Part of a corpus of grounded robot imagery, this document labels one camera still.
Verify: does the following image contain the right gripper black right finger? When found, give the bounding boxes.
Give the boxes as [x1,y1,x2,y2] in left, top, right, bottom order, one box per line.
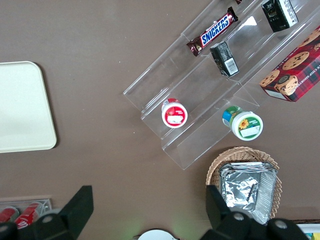
[201,184,271,240]

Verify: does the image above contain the light wicker basket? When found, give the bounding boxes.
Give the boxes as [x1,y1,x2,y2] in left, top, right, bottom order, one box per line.
[205,146,283,224]

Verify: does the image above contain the small black carton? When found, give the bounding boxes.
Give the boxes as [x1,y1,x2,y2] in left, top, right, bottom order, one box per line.
[209,40,240,77]
[260,0,299,34]

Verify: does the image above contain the silver foil pouch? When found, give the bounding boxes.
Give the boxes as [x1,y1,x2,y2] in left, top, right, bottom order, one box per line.
[221,172,261,214]

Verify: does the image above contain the silver foil tray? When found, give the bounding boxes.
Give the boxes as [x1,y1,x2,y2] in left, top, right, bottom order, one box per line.
[218,161,279,226]

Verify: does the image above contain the clear acrylic bottle rack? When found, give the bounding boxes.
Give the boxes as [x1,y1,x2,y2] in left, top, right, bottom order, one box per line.
[0,198,54,226]

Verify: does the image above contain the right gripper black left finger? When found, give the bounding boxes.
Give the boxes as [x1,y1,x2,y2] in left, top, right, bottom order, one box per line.
[17,185,94,240]

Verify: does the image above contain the green lid white cup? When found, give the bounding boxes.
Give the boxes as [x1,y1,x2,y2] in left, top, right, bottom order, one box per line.
[221,105,264,142]

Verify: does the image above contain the red tartan cookie box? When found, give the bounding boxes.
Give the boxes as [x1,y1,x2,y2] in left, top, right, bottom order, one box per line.
[258,24,320,103]

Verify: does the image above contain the clear acrylic stepped display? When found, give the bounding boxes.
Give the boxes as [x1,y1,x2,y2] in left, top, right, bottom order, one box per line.
[122,0,320,171]

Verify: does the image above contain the red cola bottle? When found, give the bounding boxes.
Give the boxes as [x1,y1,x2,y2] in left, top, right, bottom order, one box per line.
[14,201,43,230]
[0,206,21,224]

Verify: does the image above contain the cream plastic tray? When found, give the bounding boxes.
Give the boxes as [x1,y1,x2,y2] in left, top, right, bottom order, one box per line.
[0,60,58,154]

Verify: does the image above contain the white rectangular snack bin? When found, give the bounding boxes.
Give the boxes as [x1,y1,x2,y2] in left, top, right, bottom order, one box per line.
[296,222,320,240]

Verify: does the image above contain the red lid white cup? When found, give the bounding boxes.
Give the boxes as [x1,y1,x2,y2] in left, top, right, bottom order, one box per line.
[160,97,189,129]

